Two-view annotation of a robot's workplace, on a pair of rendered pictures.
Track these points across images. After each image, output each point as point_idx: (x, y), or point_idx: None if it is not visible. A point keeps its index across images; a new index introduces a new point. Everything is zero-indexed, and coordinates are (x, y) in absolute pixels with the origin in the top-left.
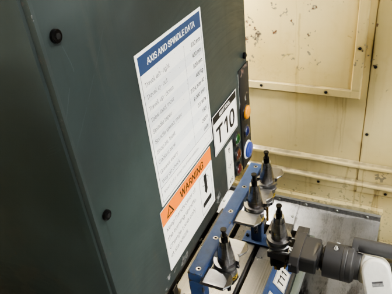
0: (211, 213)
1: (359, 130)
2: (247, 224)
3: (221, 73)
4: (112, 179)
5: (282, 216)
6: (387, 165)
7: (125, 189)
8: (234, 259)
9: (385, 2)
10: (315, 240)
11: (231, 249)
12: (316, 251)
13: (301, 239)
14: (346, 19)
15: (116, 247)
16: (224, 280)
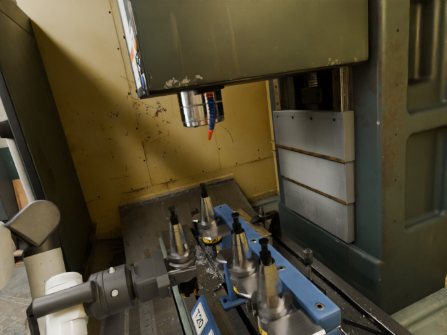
0: (142, 91)
1: None
2: (227, 248)
3: (125, 2)
4: (122, 26)
5: (170, 223)
6: None
7: (124, 34)
8: (201, 221)
9: None
10: (142, 278)
11: (200, 208)
12: (136, 268)
13: (158, 268)
14: None
15: (128, 52)
16: (197, 217)
